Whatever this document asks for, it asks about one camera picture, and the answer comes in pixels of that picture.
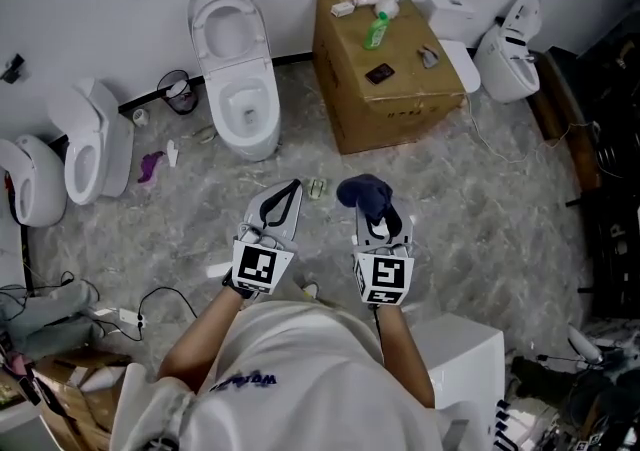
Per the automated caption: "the brown wooden step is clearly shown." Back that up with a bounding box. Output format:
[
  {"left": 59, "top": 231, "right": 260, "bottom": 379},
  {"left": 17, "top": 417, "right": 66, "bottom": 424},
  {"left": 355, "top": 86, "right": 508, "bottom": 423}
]
[{"left": 527, "top": 51, "right": 604, "bottom": 193}]

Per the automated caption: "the black plug cable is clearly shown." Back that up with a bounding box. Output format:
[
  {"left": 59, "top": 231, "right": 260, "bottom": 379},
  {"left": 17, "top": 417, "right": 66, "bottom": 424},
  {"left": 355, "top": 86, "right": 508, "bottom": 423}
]
[{"left": 137, "top": 286, "right": 199, "bottom": 343}]

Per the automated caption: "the thin white cable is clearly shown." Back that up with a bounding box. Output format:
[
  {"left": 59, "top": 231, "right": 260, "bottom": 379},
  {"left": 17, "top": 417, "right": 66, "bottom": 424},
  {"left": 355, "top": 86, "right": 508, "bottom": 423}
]
[{"left": 464, "top": 93, "right": 601, "bottom": 165}]

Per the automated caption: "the black phone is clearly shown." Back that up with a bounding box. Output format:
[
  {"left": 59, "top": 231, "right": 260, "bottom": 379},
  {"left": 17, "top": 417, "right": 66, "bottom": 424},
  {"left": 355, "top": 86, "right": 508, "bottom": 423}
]
[{"left": 364, "top": 62, "right": 396, "bottom": 86}]

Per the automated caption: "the open brown cardboard carton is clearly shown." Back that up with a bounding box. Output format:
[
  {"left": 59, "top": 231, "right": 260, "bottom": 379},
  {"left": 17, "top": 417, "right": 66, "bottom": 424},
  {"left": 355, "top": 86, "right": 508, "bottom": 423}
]
[{"left": 32, "top": 348, "right": 134, "bottom": 451}]

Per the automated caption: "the large brown cardboard box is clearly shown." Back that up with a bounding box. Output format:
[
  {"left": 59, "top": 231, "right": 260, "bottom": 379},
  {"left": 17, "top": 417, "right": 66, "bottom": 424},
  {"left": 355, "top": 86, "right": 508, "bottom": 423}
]
[{"left": 313, "top": 0, "right": 467, "bottom": 156}]

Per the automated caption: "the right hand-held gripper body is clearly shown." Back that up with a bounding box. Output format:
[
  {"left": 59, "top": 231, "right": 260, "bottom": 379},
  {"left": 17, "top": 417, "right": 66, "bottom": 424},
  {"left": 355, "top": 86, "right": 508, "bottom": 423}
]
[{"left": 351, "top": 237, "right": 417, "bottom": 307}]

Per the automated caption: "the purple cloth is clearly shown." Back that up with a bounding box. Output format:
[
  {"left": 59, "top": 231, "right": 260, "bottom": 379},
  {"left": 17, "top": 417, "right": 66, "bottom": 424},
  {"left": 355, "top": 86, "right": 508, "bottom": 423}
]
[{"left": 137, "top": 150, "right": 167, "bottom": 185}]

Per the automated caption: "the dark blue cloth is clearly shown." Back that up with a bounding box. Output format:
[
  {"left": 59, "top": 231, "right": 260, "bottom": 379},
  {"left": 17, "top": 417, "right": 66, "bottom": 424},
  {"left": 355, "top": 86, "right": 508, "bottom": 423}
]
[{"left": 336, "top": 173, "right": 396, "bottom": 223}]

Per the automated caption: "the white toilet with raised lid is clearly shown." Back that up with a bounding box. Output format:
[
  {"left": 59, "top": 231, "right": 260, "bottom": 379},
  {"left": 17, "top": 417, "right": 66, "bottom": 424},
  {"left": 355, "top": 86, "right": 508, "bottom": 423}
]
[{"left": 187, "top": 0, "right": 281, "bottom": 163}]

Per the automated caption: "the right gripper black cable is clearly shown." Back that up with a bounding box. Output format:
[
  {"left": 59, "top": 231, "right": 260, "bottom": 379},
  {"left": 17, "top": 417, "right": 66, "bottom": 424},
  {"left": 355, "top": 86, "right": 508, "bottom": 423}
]
[{"left": 372, "top": 306, "right": 384, "bottom": 355}]

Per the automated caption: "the small grey rag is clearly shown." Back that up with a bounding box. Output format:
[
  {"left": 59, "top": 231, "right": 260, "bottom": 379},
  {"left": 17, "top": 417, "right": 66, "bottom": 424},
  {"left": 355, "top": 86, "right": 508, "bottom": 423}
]
[{"left": 417, "top": 44, "right": 441, "bottom": 70}]

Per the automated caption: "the white toilet with slanted tank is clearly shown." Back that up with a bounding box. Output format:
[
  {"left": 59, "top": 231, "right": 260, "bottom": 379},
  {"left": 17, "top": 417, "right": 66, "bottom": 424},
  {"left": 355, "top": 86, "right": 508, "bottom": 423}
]
[{"left": 47, "top": 77, "right": 135, "bottom": 207}]

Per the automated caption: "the person's white shirt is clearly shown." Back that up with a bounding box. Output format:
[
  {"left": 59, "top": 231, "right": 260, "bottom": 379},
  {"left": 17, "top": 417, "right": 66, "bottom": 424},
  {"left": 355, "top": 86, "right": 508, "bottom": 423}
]
[{"left": 109, "top": 301, "right": 496, "bottom": 451}]

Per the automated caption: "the white rectangular basin panel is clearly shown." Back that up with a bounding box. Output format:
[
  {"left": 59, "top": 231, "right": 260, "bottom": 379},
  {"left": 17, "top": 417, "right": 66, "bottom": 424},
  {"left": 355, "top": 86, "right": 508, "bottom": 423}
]
[{"left": 409, "top": 312, "right": 506, "bottom": 413}]

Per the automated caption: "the white handheld shower head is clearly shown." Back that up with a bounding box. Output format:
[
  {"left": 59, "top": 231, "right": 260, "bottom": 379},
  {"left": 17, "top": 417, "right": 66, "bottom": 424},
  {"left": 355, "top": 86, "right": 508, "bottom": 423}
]
[{"left": 349, "top": 0, "right": 408, "bottom": 20}]

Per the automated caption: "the black wrist strap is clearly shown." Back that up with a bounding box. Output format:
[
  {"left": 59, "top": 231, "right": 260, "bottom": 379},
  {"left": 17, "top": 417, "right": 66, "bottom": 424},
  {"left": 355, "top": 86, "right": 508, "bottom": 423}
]
[{"left": 222, "top": 268, "right": 256, "bottom": 300}]

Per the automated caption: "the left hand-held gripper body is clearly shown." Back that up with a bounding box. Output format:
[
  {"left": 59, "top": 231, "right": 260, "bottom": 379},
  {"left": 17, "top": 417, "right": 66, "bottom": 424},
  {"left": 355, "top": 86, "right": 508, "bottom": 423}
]
[{"left": 230, "top": 223, "right": 299, "bottom": 297}]

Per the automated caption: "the white smart toilet black trim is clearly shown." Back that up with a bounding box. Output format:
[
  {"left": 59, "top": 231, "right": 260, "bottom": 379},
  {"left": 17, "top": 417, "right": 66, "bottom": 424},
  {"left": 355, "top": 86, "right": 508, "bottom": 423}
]
[{"left": 473, "top": 0, "right": 544, "bottom": 104}]

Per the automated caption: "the person's right forearm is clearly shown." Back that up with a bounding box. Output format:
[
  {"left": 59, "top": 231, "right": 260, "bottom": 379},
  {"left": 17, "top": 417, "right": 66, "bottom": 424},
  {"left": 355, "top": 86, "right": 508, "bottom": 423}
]
[{"left": 377, "top": 306, "right": 436, "bottom": 410}]

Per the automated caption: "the black wall holder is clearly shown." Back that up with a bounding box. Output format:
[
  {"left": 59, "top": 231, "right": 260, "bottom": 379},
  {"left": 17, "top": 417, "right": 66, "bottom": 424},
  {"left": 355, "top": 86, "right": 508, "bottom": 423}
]
[{"left": 0, "top": 53, "right": 26, "bottom": 85}]

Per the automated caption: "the green plastic bottle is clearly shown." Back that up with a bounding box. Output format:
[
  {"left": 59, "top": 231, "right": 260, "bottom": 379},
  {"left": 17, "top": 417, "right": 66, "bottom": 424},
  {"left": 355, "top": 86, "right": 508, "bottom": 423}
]
[{"left": 363, "top": 11, "right": 391, "bottom": 51}]

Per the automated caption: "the black mesh waste bin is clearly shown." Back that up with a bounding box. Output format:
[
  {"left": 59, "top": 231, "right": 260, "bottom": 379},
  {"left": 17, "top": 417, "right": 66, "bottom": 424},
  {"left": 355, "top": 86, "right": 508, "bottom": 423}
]
[{"left": 156, "top": 69, "right": 200, "bottom": 116}]

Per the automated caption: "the person's left forearm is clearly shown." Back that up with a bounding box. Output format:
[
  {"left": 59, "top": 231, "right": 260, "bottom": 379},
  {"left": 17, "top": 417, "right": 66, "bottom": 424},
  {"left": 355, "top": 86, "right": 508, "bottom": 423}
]
[{"left": 157, "top": 286, "right": 241, "bottom": 395}]

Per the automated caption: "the white power strip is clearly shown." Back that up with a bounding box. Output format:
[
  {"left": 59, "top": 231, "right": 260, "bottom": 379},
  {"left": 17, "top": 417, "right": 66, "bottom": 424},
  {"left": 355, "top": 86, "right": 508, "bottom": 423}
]
[{"left": 118, "top": 307, "right": 149, "bottom": 328}]

